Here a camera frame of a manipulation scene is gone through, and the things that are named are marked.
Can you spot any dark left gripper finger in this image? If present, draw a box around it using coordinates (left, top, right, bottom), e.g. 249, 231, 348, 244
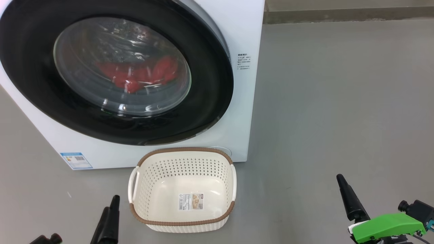
90, 207, 110, 244
102, 195, 121, 244

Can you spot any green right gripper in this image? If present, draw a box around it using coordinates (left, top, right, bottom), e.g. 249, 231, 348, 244
336, 174, 427, 244

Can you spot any red and white garment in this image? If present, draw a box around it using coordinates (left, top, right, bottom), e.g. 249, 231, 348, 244
95, 56, 179, 94

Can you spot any black washing machine door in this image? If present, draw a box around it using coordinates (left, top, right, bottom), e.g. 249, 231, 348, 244
0, 0, 234, 146

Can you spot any cream laundry basket brown rim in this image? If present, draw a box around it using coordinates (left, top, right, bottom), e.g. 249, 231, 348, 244
128, 147, 237, 233

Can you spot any white front-load washing machine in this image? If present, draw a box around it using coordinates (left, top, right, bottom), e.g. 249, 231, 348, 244
0, 0, 265, 170

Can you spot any blue white energy label sticker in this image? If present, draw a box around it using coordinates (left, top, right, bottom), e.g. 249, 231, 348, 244
60, 152, 93, 170

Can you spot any white product label sticker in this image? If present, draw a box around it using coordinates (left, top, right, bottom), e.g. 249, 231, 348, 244
178, 193, 204, 210

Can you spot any grey concrete kerb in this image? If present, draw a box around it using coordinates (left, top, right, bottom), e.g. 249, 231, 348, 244
263, 7, 434, 24

